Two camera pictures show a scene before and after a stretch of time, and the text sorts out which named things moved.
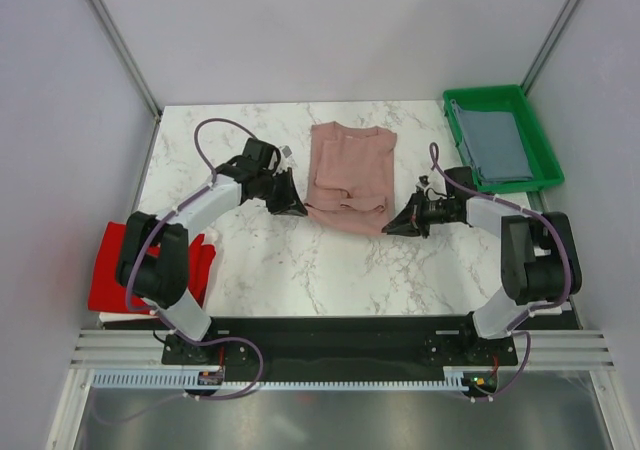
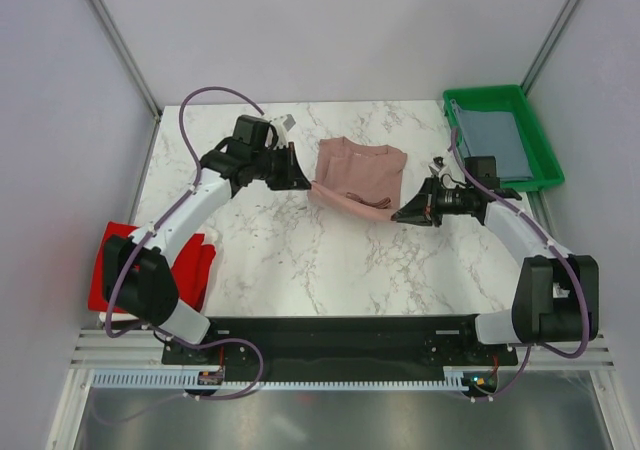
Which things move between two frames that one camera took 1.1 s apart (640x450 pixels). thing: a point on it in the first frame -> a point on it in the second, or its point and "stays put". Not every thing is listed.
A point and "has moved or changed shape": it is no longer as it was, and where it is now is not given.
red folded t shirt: (105, 292) stays put
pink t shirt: (352, 185) has moved or changed shape
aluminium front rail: (569, 347) stays put
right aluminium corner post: (533, 71) stays put
